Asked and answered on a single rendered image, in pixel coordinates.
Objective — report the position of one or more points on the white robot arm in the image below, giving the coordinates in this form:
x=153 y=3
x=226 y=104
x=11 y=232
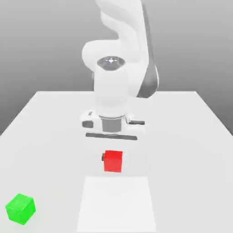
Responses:
x=111 y=87

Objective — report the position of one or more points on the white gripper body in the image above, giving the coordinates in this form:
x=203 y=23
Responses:
x=111 y=136

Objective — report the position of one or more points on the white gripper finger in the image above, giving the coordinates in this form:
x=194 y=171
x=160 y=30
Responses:
x=103 y=157

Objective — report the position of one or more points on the small red cube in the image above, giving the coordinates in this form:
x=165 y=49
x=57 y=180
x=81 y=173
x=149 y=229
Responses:
x=113 y=162

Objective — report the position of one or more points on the small green cube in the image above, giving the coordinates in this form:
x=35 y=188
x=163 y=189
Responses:
x=20 y=209

